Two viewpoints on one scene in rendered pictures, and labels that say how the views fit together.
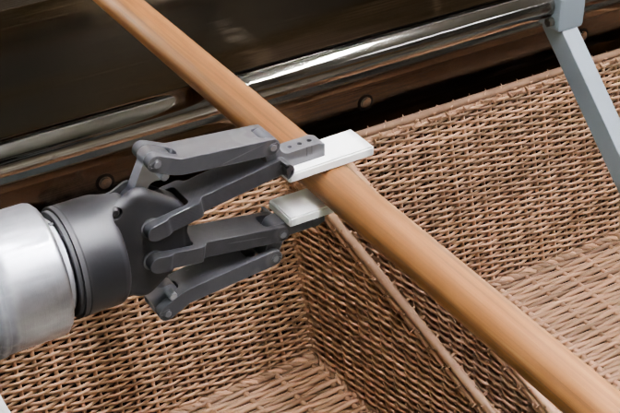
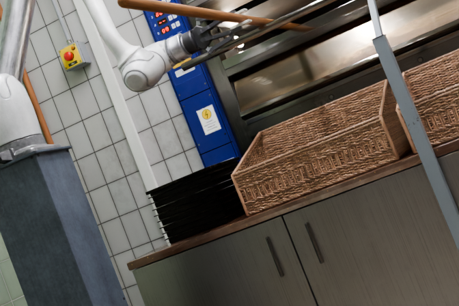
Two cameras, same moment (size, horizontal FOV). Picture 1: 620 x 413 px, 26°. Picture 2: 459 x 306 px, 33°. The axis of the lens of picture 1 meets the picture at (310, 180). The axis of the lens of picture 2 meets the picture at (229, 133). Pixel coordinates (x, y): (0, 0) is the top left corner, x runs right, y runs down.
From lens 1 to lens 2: 2.29 m
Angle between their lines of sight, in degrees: 61
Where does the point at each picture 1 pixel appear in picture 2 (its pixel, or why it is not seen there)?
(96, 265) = (184, 37)
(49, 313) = (175, 47)
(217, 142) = not seen: hidden behind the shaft
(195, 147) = not seen: hidden behind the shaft
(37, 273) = (173, 39)
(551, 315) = not seen: outside the picture
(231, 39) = (358, 46)
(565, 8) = not seen: outside the picture
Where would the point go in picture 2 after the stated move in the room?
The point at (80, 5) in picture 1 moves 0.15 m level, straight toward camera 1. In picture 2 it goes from (313, 46) to (290, 51)
